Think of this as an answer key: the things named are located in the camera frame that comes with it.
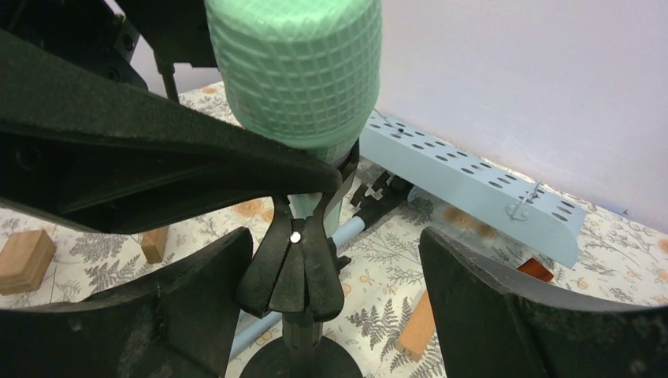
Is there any light blue music stand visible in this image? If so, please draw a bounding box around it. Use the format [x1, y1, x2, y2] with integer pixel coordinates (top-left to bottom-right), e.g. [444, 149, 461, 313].
[228, 109, 588, 361]

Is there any floral tablecloth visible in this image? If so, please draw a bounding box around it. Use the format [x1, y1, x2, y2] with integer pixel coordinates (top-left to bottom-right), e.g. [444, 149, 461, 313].
[1, 94, 666, 376]

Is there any light wooden block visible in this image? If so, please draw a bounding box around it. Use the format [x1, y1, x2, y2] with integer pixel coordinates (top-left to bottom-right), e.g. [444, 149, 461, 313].
[395, 291, 436, 362]
[140, 226, 169, 264]
[1, 229, 56, 295]

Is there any light wooden block right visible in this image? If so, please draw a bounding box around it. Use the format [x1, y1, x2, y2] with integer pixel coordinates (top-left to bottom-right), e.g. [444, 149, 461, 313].
[395, 291, 436, 362]

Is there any dark red wooden block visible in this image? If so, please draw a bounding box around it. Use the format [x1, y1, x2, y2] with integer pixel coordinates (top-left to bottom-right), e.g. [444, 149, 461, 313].
[518, 258, 555, 283]

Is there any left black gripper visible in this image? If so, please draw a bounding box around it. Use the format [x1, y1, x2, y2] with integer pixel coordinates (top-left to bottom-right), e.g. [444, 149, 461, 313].
[1, 0, 342, 234]

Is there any black microphone stand front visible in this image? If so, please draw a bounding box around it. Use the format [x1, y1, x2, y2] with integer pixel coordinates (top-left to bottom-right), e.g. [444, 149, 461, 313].
[236, 144, 362, 377]

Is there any light wooden block centre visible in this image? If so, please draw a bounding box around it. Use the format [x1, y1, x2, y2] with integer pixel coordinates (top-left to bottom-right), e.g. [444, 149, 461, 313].
[140, 226, 169, 264]

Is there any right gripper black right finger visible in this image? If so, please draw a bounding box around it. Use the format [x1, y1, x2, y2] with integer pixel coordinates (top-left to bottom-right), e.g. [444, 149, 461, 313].
[419, 228, 667, 377]

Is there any green toy microphone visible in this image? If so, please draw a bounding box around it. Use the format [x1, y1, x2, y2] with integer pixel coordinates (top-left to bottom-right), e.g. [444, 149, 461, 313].
[203, 0, 384, 235]

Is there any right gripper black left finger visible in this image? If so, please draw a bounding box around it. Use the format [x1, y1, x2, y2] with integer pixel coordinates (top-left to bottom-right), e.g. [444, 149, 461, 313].
[1, 228, 253, 377]

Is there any light wooden block near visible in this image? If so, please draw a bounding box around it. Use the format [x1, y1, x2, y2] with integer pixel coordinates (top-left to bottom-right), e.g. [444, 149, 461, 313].
[1, 229, 56, 295]

